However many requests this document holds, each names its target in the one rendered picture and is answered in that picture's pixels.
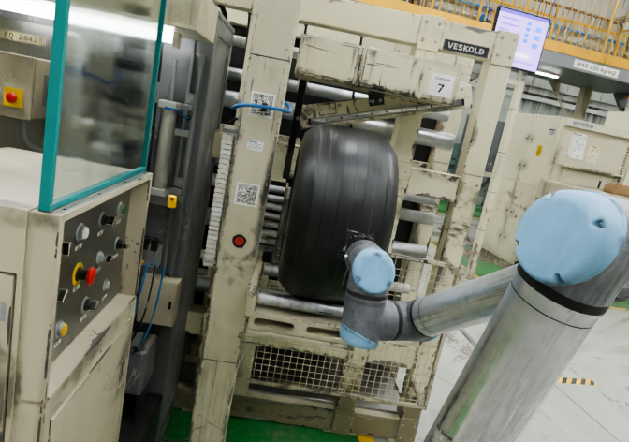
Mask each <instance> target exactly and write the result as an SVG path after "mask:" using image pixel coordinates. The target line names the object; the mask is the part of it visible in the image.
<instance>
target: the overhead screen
mask: <svg viewBox="0 0 629 442"><path fill-rule="evenodd" d="M549 24H550V19H547V18H544V17H540V16H536V15H534V14H530V13H526V12H523V11H519V10H515V9H512V8H509V7H502V6H498V7H497V10H496V14H495V18H494V22H493V26H492V29H491V31H497V30H503V31H507V32H511V33H516V34H520V37H519V43H518V47H517V50H516V54H515V58H514V62H513V65H512V67H511V68H513V69H516V70H520V71H524V72H528V73H532V74H536V72H537V69H538V65H539V62H540V58H541V54H542V51H543V48H544V44H545V41H546V37H547V33H548V29H549Z"/></svg>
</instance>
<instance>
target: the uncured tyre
mask: <svg viewBox="0 0 629 442"><path fill-rule="evenodd" d="M398 188H399V165H398V158H397V155H396V152H395V151H394V149H393V148H392V146H391V145H390V144H389V142H388V140H387V139H386V138H385V137H383V136H381V135H379V134H377V133H374V132H370V131H365V130H360V129H355V128H351V127H346V126H340V125H332V124H318V125H315V126H314V127H312V128H311V129H309V130H307V131H306V132H305V133H304V136H303V139H302V141H301V144H300V148H299V152H298V156H297V161H296V166H295V170H294V175H293V181H292V185H291V190H290V196H289V201H288V206H287V211H286V217H285V226H284V232H283V238H282V243H281V249H280V256H279V262H278V281H279V282H280V284H281V285H282V286H283V287H284V289H285V290H286V292H287V293H289V294H291V295H294V296H296V297H302V298H307V299H313V300H319V301H324V302H335V303H340V304H344V299H345V293H346V290H343V289H342V284H343V279H344V275H345V272H346V269H347V266H346V263H345V261H343V260H342V259H341V258H339V257H338V251H342V249H343V248H344V247H345V246H346V243H344V242H345V235H346V231H347V230H348V229H349V230H353V231H357V232H358V233H363V234H368V235H372V234H374V235H375V236H376V238H375V244H376V245H377V246H378V247H380V248H381V249H382V250H384V251H385V252H386V253H387V252H388V248H389V244H390V240H391V235H392V230H393V226H394V220H395V214H396V208H397V199H398Z"/></svg>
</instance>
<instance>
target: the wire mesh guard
mask: <svg viewBox="0 0 629 442"><path fill-rule="evenodd" d="M388 255H389V256H390V257H391V258H396V259H402V262H403V261H404V260H409V264H410V261H414V262H419V263H423V264H424V263H425V264H430V266H431V265H435V266H436V269H437V266H441V267H443V269H444V267H447V268H451V269H457V270H459V272H458V275H456V278H451V279H455V282H454V285H451V286H453V287H454V286H457V285H459V284H460V280H461V274H462V271H463V268H464V267H463V266H462V265H458V264H453V263H447V262H442V261H437V260H431V259H425V258H416V257H410V256H405V255H400V254H394V253H389V252H388ZM436 269H435V271H436ZM439 336H440V340H439V343H438V347H435V348H437V350H436V354H435V358H434V360H431V361H434V362H433V366H432V371H431V372H429V373H431V375H430V377H425V378H429V383H428V387H427V389H426V390H425V391H426V393H425V395H421V396H425V397H424V400H425V402H424V405H417V404H416V403H410V399H411V396H410V399H405V400H409V402H404V401H403V400H402V401H398V400H397V399H396V400H391V399H386V398H379V397H378V395H380V394H375V395H377V397H373V396H372V394H373V393H369V394H371V396H367V395H365V393H368V392H363V393H364V395H360V394H355V393H352V391H355V390H353V388H352V390H351V393H348V392H345V391H344V392H342V391H336V390H326V389H319V388H313V387H306V386H300V384H299V385H294V384H293V383H292V384H287V383H282V382H280V380H283V379H281V376H280V379H278V380H279V382H275V381H273V379H277V378H273V379H272V381H269V380H267V378H270V377H266V380H263V379H260V378H261V377H264V376H259V379H257V378H251V377H245V376H243V377H242V378H240V377H236V380H235V381H240V382H246V383H252V384H258V385H264V386H271V387H276V388H283V389H289V390H301V391H307V392H313V393H319V394H326V395H331V396H338V397H343V398H350V399H356V400H362V401H369V402H375V403H381V404H387V405H398V406H405V407H411V408H417V409H423V410H427V405H428V402H429V399H430V395H431V391H432V384H433V381H434V378H435V374H436V370H437V366H438V363H439V360H440V356H441V352H442V348H443V344H444V341H445V338H446V332H445V333H441V335H439ZM345 390H347V389H346V387H345ZM359 392H361V391H359V389H358V391H357V393H359ZM412 401H416V402H417V400H412Z"/></svg>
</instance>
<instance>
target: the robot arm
mask: <svg viewBox="0 0 629 442"><path fill-rule="evenodd" d="M375 238H376V236H375V235H374V234H372V235H368V234H363V233H358V232H357V231H353V230H349V229H348V230H347V231H346V235H345V242H344V243H346V246H345V247H344V248H343V249H342V251H338V257H339V258H341V259H342V260H343V261H345V263H346V266H347V269H346V272H345V275H344V279H343V284H342V289H343V290H346V293H345V299H344V309H343V314H342V320H341V321H340V324H341V327H340V337H341V338H342V340H344V341H345V342H346V343H348V344H349V345H350V346H354V347H358V348H361V349H367V350H373V349H377V348H378V346H379V341H419V342H428V341H431V340H434V339H435V338H437V337H438V336H439V335H440V334H441V333H445V332H452V331H456V330H460V329H464V328H468V327H472V326H475V325H480V324H484V323H488V322H489V323H488V325H487V327H486V329H485V330H484V331H483V333H482V335H481V337H480V339H479V340H478V342H477V344H476V346H475V349H474V350H473V352H472V354H471V356H470V358H469V359H468V361H467V362H466V364H465V366H464V368H463V369H462V371H461V374H460V376H459V377H458V379H457V381H456V383H455V385H454V387H453V388H452V390H451V392H450V394H449V395H448V396H447V398H446V401H445V403H444V405H443V406H442V408H441V410H440V412H439V414H438V415H437V417H436V419H435V421H434V423H433V425H432V427H431V429H430V430H429V432H428V433H427V435H426V437H425V439H424V441H423V442H518V441H519V439H520V437H521V436H522V434H523V433H524V431H525V429H526V428H527V426H528V425H529V423H530V422H531V420H532V419H533V417H534V415H535V414H536V412H537V411H538V409H539V408H540V406H541V405H542V404H543V403H544V401H545V400H546V398H547V397H548V395H549V393H550V392H551V390H552V389H553V387H554V386H555V384H556V383H557V381H558V380H559V378H560V376H561V375H562V373H563V371H564V370H565V368H566V367H567V365H568V364H569V362H570V361H571V360H572V359H573V357H574V356H575V354H576V353H577V351H578V349H579V348H580V346H581V345H582V343H583V342H584V340H585V339H586V337H587V336H588V334H589V333H590V331H591V330H592V328H593V326H594V324H595V323H596V321H597V320H598V318H599V317H602V316H603V315H604V314H605V313H606V311H607V309H608V308H609V306H610V305H611V304H612V303H613V302H624V301H628V300H629V199H622V198H617V197H612V196H608V195H606V194H604V193H600V192H596V191H592V190H560V191H556V192H553V193H550V194H547V195H545V196H544V197H542V198H541V199H539V200H537V201H536V202H535V203H533V204H532V205H531V206H530V207H529V208H528V210H527V211H526V212H525V213H524V215H523V217H522V218H521V219H520V221H519V224H518V227H517V230H516V235H515V241H516V242H518V246H517V247H515V251H516V256H517V259H518V261H519V263H518V264H515V265H513V266H510V267H507V268H504V269H501V270H500V271H497V272H494V273H489V274H486V275H484V276H481V277H478V278H476V279H473V280H471V281H468V282H465V283H462V284H459V285H457V286H454V287H450V288H447V289H444V290H442V291H439V292H436V293H433V294H431V295H429V296H422V297H419V298H416V299H414V300H412V301H387V294H388V288H389V287H390V286H391V284H392V283H393V281H394V278H395V267H394V264H393V261H392V259H391V257H390V256H389V255H388V253H386V252H385V251H384V250H382V249H381V248H380V247H378V246H377V245H376V244H375Z"/></svg>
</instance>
